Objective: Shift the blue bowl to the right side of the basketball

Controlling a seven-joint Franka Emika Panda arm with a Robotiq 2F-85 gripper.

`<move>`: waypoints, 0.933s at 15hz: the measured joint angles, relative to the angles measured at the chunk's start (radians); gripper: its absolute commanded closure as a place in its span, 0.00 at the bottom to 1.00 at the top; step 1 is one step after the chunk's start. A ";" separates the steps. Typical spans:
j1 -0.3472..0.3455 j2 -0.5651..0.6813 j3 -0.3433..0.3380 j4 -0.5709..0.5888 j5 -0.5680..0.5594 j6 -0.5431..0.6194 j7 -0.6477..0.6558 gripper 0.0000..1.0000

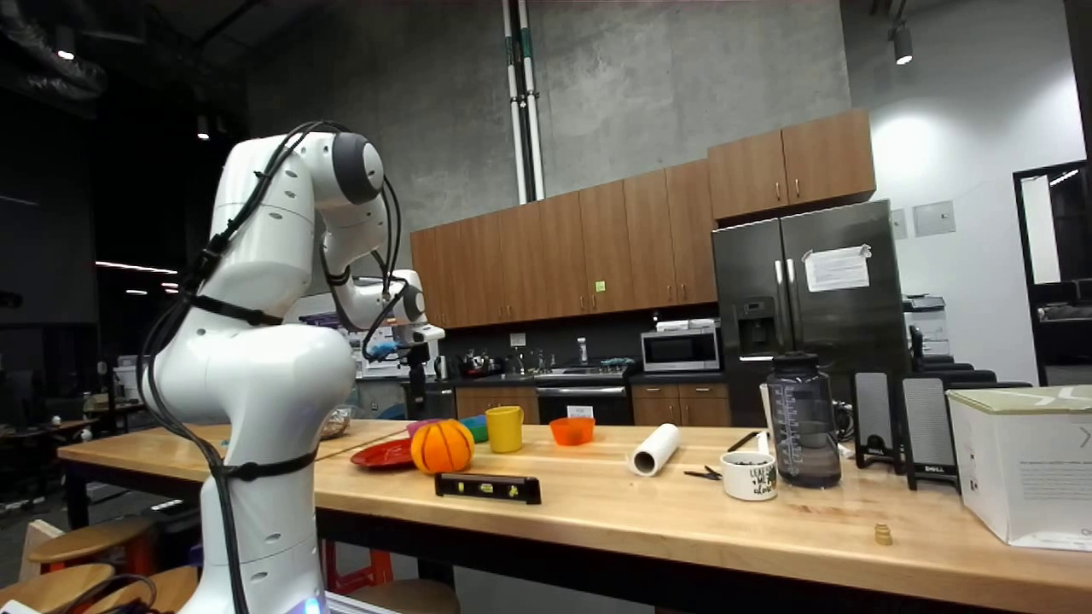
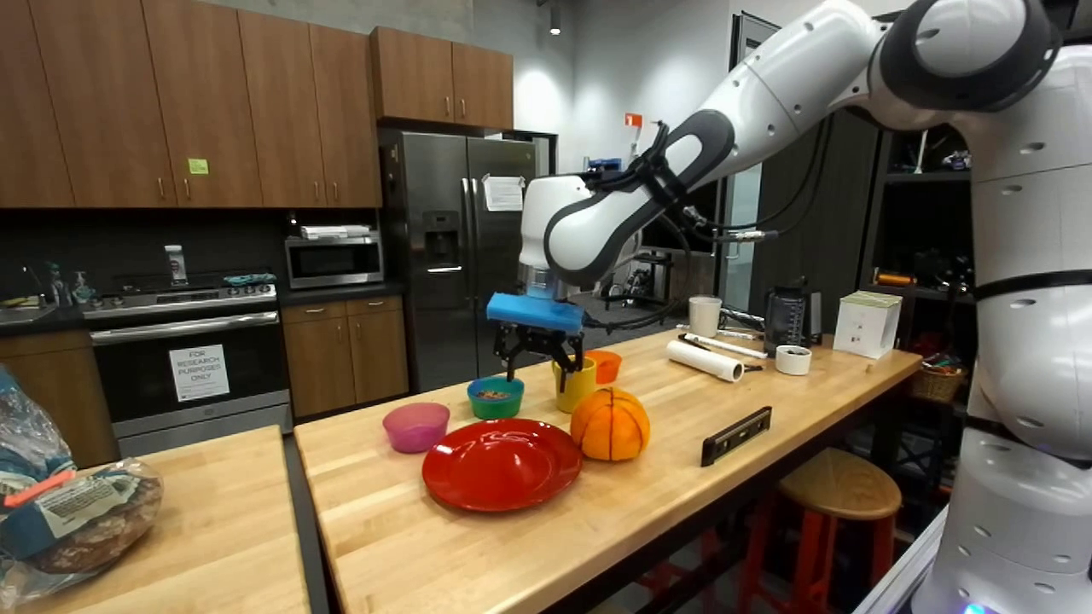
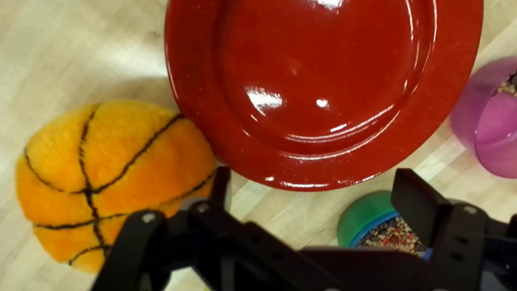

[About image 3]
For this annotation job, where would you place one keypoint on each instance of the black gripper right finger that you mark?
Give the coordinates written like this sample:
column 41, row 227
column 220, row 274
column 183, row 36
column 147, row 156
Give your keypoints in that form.
column 462, row 248

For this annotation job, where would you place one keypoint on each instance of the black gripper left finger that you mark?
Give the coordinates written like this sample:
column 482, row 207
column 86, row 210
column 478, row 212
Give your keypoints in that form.
column 162, row 253

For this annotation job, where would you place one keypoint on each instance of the bean and seed mix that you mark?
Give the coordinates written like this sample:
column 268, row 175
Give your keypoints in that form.
column 393, row 236

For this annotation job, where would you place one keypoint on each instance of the blue bowl with green rim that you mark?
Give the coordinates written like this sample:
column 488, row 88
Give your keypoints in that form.
column 360, row 215

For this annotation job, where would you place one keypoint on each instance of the orange plush basketball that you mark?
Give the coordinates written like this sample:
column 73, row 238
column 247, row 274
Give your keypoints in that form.
column 118, row 178

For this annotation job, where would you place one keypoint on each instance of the pink plastic bowl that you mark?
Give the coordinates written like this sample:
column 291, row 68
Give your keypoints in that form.
column 490, row 130

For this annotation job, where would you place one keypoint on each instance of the seed mix filling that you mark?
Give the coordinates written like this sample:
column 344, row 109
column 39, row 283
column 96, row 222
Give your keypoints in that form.
column 509, row 84

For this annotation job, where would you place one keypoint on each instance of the red glossy plate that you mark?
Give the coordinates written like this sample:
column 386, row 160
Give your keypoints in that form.
column 323, row 86

